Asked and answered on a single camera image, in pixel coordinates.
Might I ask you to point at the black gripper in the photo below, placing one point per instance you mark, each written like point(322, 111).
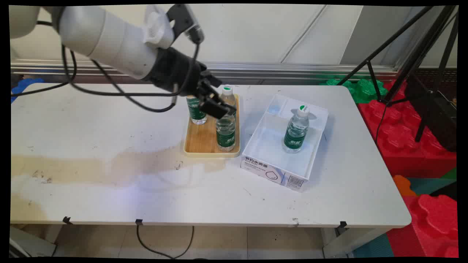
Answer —
point(175, 71)

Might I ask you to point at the wooden tray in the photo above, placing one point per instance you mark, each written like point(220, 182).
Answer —
point(201, 140)

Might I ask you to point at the teal foam mat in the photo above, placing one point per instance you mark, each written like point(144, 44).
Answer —
point(374, 248)

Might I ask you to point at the red foam block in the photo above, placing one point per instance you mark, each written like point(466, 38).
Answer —
point(402, 138)
point(431, 226)

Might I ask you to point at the white table leg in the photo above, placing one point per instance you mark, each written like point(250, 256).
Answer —
point(347, 243)
point(33, 241)

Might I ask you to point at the green foam block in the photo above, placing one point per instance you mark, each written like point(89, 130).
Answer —
point(365, 89)

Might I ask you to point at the orange foam block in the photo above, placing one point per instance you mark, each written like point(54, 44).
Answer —
point(404, 184)

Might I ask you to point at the green label water bottle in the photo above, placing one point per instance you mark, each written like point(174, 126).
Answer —
point(295, 133)
point(229, 98)
point(225, 137)
point(195, 113)

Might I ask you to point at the white cardboard box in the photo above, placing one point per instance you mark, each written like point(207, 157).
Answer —
point(278, 153)

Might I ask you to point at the blue foam block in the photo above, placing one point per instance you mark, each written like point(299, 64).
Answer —
point(25, 86)

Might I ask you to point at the black tripod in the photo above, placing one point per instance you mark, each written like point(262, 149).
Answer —
point(416, 62)

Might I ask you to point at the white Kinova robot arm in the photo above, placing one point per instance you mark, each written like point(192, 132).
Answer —
point(102, 36)

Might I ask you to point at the aluminium wall rail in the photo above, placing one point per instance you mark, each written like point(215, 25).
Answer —
point(274, 69)

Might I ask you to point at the black case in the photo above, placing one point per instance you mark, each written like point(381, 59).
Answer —
point(437, 113)

